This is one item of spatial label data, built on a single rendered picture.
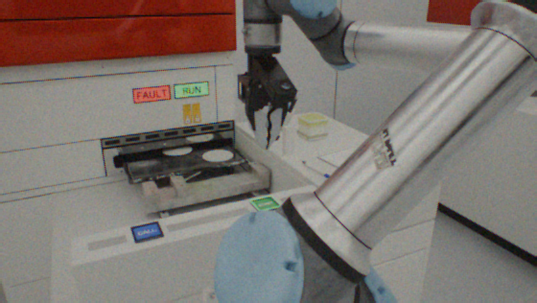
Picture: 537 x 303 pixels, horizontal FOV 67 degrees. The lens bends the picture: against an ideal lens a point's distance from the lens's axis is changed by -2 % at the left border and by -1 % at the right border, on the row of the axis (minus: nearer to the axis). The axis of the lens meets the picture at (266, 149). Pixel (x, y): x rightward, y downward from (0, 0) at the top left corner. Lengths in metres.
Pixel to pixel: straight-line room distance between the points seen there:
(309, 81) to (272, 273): 3.00
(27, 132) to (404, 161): 1.14
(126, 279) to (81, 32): 0.70
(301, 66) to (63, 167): 2.27
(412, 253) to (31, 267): 1.19
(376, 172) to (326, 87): 3.05
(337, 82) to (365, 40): 2.78
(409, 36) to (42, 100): 1.02
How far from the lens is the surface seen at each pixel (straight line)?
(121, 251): 0.81
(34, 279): 1.59
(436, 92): 0.43
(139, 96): 1.34
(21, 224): 1.48
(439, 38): 0.66
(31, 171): 1.40
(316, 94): 3.41
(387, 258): 1.17
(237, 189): 1.19
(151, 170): 1.28
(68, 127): 1.35
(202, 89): 1.39
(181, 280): 0.88
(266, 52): 0.78
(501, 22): 0.46
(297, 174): 1.08
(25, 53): 1.26
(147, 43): 1.27
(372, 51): 0.71
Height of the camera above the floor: 1.41
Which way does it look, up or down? 22 degrees down
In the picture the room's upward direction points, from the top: straight up
